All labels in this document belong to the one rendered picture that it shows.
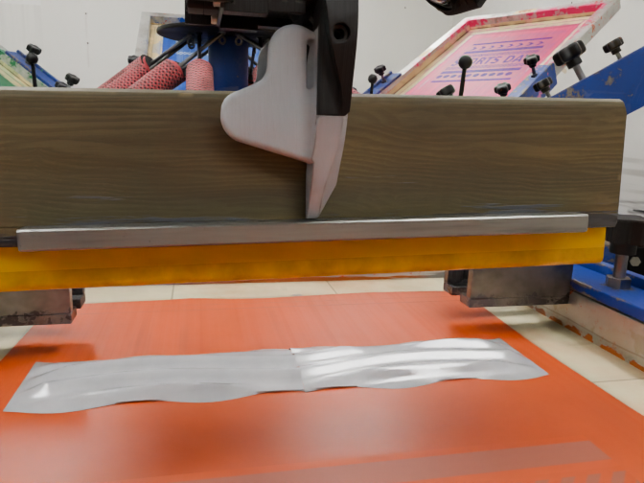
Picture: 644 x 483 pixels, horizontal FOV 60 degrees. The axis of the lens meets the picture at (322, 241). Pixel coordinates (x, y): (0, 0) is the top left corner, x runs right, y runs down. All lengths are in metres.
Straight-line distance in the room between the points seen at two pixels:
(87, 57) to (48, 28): 0.31
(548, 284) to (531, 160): 0.21
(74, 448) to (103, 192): 0.14
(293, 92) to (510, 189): 0.14
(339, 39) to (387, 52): 4.58
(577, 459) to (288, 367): 0.19
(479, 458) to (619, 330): 0.21
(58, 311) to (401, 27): 4.59
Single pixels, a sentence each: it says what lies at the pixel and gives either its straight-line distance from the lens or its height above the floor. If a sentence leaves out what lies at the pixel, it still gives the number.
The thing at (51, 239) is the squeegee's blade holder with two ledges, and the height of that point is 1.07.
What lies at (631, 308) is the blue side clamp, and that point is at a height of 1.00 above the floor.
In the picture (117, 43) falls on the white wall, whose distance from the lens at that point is 4.63.
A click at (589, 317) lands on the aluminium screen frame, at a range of 0.52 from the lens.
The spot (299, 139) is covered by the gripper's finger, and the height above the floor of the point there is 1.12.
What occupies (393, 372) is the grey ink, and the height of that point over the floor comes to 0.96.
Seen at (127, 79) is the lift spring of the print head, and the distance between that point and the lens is 1.23.
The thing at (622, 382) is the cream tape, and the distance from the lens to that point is 0.46.
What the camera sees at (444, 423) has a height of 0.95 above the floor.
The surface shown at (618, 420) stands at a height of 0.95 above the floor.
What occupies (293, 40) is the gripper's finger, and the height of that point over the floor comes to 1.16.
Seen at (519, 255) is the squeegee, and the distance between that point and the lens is 0.36.
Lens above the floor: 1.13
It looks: 12 degrees down
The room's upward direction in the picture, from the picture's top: 2 degrees clockwise
